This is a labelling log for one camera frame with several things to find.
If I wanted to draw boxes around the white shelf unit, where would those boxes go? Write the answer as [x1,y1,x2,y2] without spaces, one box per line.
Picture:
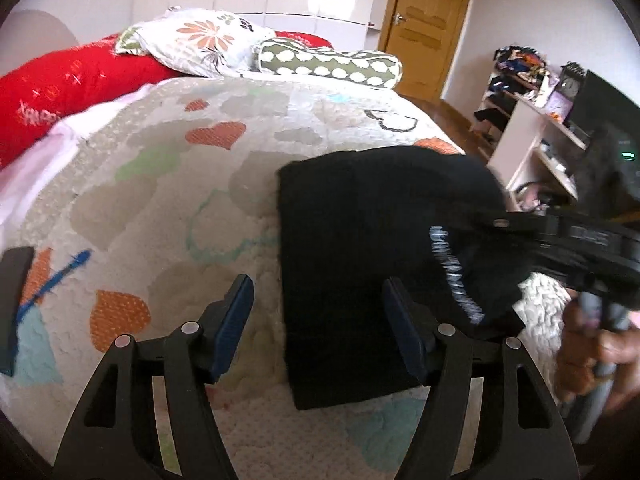
[469,44,586,211]

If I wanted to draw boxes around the black pants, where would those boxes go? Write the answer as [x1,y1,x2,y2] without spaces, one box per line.
[278,145,530,411]

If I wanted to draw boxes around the pink bed sheet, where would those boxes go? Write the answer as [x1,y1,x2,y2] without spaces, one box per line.
[1,84,155,250]

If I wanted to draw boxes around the green white bolster pillow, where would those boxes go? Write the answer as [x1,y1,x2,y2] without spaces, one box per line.
[255,37,402,89]

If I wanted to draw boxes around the floral white pillow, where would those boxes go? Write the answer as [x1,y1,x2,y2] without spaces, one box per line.
[114,8,276,78]

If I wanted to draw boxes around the round white headboard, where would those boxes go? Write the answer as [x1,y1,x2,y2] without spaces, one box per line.
[0,10,79,76]

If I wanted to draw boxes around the wooden door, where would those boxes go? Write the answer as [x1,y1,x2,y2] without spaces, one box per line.
[378,0,470,102]

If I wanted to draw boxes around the patterned quilt bedspread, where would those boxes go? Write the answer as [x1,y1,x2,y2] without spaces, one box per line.
[0,74,574,480]

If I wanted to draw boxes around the blue lanyard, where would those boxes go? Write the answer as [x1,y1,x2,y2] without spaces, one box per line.
[14,248,94,326]

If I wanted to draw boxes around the person's right hand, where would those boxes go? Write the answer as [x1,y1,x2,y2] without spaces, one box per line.
[554,298,639,415]

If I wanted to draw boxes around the red happy pillow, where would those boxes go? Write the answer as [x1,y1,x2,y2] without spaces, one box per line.
[0,35,179,167]

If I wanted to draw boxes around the black smartphone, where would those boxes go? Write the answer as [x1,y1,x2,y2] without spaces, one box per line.
[0,247,35,377]

